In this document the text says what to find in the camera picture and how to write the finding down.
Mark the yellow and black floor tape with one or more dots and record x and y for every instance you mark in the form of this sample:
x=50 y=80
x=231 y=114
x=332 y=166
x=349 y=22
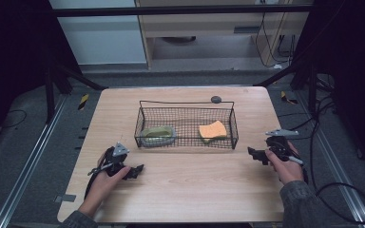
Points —
x=287 y=98
x=83 y=102

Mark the white cabinet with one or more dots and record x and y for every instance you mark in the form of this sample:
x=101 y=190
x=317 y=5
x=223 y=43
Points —
x=101 y=38

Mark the metal floor rail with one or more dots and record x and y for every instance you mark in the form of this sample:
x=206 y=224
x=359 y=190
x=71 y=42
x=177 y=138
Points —
x=28 y=161
x=339 y=164

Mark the white plug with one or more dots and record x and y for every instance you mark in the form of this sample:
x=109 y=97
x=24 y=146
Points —
x=277 y=66

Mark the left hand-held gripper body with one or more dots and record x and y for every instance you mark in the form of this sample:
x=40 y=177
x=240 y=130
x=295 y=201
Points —
x=114 y=163

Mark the green soap dish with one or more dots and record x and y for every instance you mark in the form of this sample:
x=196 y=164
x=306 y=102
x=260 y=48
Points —
x=157 y=135

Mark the person's left hand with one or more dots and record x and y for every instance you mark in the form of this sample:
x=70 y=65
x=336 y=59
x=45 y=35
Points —
x=103 y=188

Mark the grey round table grommet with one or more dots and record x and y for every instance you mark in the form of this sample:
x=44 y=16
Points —
x=216 y=99

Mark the person's right hand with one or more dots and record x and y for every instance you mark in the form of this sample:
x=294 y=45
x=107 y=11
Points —
x=288 y=171

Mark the black metal stand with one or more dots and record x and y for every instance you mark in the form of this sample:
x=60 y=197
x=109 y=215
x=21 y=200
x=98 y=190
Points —
x=312 y=88
x=49 y=95

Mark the yellow and green sponge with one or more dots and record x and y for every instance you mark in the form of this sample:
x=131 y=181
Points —
x=213 y=130

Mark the black horizontal frame bar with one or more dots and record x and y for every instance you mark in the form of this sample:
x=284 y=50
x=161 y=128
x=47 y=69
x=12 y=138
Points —
x=171 y=10

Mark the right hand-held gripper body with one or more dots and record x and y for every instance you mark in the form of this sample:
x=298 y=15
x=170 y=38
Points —
x=280 y=144

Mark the grey tape piece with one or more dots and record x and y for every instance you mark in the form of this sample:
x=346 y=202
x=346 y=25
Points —
x=65 y=198

